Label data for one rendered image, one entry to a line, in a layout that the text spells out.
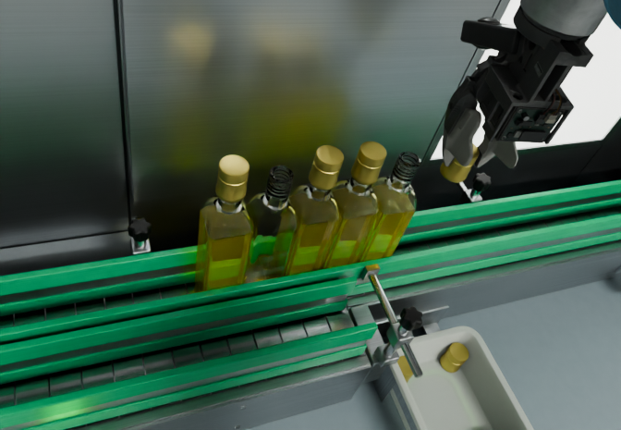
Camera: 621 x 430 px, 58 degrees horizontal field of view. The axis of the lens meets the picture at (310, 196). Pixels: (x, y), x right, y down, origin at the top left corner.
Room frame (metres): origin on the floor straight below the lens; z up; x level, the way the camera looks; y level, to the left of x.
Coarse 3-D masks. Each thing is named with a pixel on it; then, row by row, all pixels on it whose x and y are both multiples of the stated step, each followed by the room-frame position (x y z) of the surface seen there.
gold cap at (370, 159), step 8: (368, 144) 0.52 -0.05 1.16; (376, 144) 0.53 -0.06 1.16; (360, 152) 0.51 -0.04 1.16; (368, 152) 0.51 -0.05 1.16; (376, 152) 0.52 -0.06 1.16; (384, 152) 0.52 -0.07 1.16; (360, 160) 0.51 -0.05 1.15; (368, 160) 0.50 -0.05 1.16; (376, 160) 0.50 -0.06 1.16; (352, 168) 0.51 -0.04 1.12; (360, 168) 0.50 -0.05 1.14; (368, 168) 0.50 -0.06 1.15; (376, 168) 0.50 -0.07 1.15; (352, 176) 0.51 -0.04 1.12; (360, 176) 0.50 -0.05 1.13; (368, 176) 0.50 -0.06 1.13; (376, 176) 0.51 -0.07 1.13; (368, 184) 0.50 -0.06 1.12
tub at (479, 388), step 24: (432, 336) 0.50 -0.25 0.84; (456, 336) 0.51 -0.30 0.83; (480, 336) 0.52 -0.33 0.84; (432, 360) 0.50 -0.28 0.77; (480, 360) 0.49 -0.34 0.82; (408, 384) 0.44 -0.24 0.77; (432, 384) 0.45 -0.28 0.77; (456, 384) 0.47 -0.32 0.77; (480, 384) 0.46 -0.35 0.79; (504, 384) 0.45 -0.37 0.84; (408, 408) 0.37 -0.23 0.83; (432, 408) 0.41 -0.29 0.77; (456, 408) 0.42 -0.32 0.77; (480, 408) 0.44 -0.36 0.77; (504, 408) 0.42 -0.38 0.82
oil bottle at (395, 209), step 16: (384, 176) 0.56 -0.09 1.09; (384, 192) 0.53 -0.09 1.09; (400, 192) 0.53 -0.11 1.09; (384, 208) 0.51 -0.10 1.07; (400, 208) 0.52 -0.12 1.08; (416, 208) 0.54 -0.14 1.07; (384, 224) 0.51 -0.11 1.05; (400, 224) 0.53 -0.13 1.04; (368, 240) 0.51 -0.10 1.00; (384, 240) 0.52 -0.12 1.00; (368, 256) 0.51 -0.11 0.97; (384, 256) 0.53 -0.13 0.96
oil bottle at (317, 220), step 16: (304, 192) 0.48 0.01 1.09; (304, 208) 0.46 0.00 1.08; (320, 208) 0.47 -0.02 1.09; (336, 208) 0.48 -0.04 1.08; (304, 224) 0.45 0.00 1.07; (320, 224) 0.46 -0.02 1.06; (336, 224) 0.48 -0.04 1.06; (304, 240) 0.45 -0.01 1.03; (320, 240) 0.47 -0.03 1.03; (304, 256) 0.46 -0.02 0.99; (320, 256) 0.47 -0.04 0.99; (288, 272) 0.45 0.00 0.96; (304, 272) 0.46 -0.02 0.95
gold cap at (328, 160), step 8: (320, 152) 0.49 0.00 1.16; (328, 152) 0.49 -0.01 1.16; (336, 152) 0.49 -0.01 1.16; (320, 160) 0.47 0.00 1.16; (328, 160) 0.48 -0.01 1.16; (336, 160) 0.48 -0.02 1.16; (312, 168) 0.48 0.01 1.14; (320, 168) 0.47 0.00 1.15; (328, 168) 0.47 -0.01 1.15; (336, 168) 0.48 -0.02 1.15; (312, 176) 0.48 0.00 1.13; (320, 176) 0.47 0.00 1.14; (328, 176) 0.47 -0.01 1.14; (336, 176) 0.48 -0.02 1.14; (312, 184) 0.47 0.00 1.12; (320, 184) 0.47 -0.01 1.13; (328, 184) 0.47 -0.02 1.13
